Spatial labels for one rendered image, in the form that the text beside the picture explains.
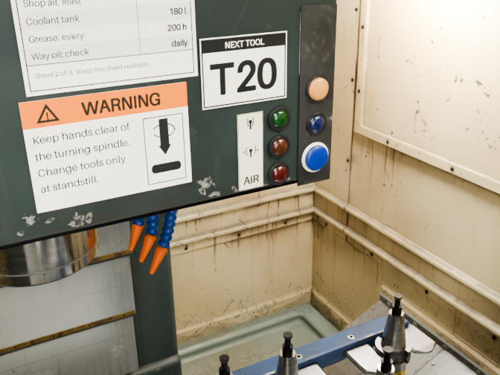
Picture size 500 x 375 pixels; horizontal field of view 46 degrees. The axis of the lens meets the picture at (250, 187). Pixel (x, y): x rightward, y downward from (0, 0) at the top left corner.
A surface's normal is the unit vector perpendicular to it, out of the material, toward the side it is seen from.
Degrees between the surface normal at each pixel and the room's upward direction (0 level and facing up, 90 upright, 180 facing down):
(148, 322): 90
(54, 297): 90
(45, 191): 90
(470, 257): 90
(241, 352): 0
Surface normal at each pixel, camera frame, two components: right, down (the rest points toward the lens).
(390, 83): -0.88, 0.19
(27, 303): 0.47, 0.34
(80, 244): 0.88, 0.18
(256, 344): -0.01, -0.92
